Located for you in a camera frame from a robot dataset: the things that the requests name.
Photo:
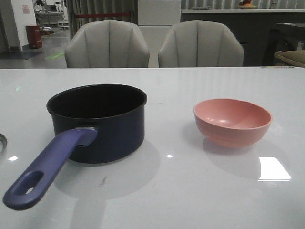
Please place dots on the beige chair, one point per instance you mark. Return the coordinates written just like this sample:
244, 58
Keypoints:
108, 44
200, 43

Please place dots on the red trash bin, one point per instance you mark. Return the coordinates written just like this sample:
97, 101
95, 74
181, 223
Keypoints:
34, 36

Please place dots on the dark blue saucepan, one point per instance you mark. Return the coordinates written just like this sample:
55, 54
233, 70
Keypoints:
93, 124

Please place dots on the left beige chair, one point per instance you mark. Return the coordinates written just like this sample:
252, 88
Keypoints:
108, 44

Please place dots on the glass lid with blue knob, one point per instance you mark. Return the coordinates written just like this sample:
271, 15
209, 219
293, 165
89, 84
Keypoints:
3, 144

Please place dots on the dark kitchen counter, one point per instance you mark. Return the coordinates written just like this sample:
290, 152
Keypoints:
259, 31

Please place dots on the white refrigerator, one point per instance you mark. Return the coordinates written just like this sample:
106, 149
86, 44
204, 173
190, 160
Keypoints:
155, 17

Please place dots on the fruit plate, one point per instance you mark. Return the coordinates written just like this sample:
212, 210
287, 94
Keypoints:
246, 4

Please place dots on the red barrier belt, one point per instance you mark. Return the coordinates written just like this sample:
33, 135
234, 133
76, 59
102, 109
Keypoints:
121, 14

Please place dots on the right beige chair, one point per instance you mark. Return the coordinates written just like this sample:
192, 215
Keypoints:
200, 43

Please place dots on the pink bowl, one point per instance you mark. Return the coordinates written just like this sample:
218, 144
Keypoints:
231, 122

